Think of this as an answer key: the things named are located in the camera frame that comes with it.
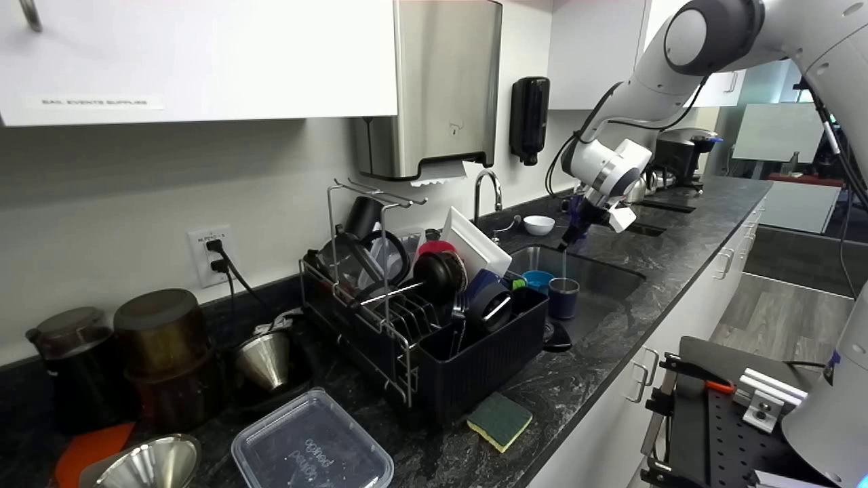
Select dark blue bowl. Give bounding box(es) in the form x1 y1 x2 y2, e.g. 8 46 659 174
465 268 512 313

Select stainless steel sink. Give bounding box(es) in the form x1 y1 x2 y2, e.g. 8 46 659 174
504 240 649 308

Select black wall soap dispenser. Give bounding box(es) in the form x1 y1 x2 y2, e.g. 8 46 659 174
507 73 553 168

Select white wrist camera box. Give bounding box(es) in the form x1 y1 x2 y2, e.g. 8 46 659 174
606 201 641 235

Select silver cabinet handle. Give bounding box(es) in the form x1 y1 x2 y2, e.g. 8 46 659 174
630 348 663 405

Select green yellow sponge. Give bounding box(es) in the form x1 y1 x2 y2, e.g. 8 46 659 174
465 390 538 454

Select chrome sink faucet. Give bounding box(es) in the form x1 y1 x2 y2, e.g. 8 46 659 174
472 171 504 225

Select black hanging mug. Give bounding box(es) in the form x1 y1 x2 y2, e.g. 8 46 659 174
344 195 387 243

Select dark brown metal canister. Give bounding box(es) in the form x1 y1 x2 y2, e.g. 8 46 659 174
113 287 219 430

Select small white bowl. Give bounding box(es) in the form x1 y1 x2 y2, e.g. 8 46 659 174
522 210 560 239

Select white lower cabinets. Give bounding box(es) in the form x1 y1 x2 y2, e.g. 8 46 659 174
526 206 769 488

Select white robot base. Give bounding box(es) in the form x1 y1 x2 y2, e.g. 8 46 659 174
781 279 868 488

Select black coffee machine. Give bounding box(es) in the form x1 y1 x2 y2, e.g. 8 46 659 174
649 125 721 201

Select white cabinet label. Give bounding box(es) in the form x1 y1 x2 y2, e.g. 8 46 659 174
36 92 166 114

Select black round pan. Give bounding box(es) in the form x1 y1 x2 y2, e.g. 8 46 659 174
413 249 472 306

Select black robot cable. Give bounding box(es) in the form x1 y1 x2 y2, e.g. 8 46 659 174
543 79 630 198

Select steel mixing bowl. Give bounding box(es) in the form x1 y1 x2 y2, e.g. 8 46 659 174
80 430 203 488

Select black orange clamp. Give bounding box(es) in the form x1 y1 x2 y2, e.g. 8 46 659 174
657 352 741 401

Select orange flat item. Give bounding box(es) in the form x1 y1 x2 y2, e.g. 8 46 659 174
52 420 138 488

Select blue scoop green handle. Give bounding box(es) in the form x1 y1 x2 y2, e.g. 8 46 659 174
511 268 556 296

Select white panel board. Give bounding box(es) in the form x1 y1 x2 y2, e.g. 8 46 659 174
731 100 827 168

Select red round dish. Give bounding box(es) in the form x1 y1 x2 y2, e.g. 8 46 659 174
415 235 461 266

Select black perforated board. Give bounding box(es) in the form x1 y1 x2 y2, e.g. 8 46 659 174
672 333 816 488

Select black lidded kettle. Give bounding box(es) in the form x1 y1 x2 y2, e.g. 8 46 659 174
25 306 124 432

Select black wire dish rack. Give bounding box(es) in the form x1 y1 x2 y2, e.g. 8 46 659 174
298 175 575 424

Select white wall outlet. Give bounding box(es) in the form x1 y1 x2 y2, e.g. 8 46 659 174
188 221 240 291

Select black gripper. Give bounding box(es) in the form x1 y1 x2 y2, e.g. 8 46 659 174
556 190 610 255

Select stainless steel mug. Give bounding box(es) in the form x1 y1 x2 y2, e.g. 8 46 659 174
549 275 583 324

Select aluminium bracket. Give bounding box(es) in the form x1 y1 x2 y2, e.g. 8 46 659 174
735 363 812 435

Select black power plug cable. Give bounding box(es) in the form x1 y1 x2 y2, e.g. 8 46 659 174
203 235 274 331

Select steel paper towel dispenser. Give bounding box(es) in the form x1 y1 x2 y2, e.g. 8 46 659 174
351 0 504 182

